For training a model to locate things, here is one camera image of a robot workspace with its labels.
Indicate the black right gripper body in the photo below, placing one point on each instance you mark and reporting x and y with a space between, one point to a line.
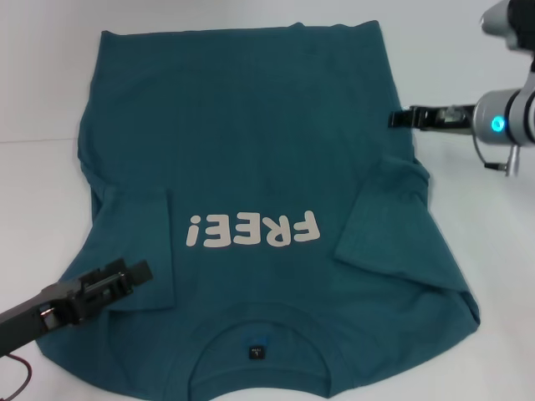
443 118

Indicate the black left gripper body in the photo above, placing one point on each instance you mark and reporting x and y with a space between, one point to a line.
54 301

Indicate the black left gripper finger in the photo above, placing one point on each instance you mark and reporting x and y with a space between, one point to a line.
140 273
113 267

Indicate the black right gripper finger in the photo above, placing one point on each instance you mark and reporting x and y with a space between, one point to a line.
400 118

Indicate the teal T-shirt with FREE print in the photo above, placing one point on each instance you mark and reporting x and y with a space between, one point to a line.
251 146

